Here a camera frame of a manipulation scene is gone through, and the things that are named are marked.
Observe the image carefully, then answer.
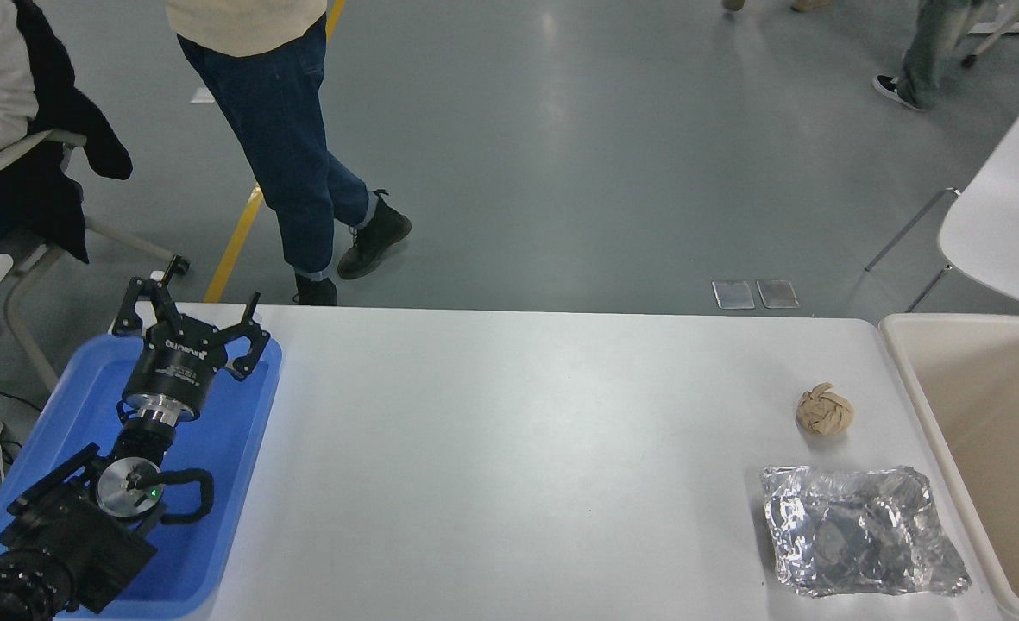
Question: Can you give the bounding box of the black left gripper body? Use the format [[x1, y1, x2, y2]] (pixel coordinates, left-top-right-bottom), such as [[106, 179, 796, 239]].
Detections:
[[119, 321, 232, 418]]

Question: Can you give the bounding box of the white office chair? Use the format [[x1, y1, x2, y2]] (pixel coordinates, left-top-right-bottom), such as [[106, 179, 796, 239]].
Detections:
[[0, 128, 191, 389]]

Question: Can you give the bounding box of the blue plastic tray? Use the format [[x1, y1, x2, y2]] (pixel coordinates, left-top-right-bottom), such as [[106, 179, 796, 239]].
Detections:
[[0, 334, 283, 619]]

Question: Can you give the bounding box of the black jacket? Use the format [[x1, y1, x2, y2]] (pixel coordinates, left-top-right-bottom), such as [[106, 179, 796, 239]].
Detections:
[[0, 0, 134, 264]]

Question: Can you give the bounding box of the standing person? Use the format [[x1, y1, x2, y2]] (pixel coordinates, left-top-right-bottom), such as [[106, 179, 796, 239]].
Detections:
[[166, 0, 412, 307]]

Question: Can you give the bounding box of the clear floor plate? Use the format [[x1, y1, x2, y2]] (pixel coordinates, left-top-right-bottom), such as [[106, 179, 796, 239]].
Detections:
[[756, 279, 800, 310], [712, 279, 756, 310]]

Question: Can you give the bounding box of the crumpled tan paper ball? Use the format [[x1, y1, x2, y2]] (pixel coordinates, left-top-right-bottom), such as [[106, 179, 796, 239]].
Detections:
[[796, 383, 854, 436]]

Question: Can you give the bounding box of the crumpled silver foil tray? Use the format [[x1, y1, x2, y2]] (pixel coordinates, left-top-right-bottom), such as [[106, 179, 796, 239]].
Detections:
[[761, 465, 972, 599]]

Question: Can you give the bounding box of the large pale bin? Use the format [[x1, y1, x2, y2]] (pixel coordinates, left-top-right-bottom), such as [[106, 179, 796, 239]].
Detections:
[[878, 312, 1019, 621]]

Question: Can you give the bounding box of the white round table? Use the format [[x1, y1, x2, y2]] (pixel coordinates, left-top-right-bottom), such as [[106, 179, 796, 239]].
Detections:
[[863, 60, 1019, 316]]

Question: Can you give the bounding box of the black floor cable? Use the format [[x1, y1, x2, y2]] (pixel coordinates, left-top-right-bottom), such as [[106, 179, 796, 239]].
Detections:
[[0, 377, 47, 412]]

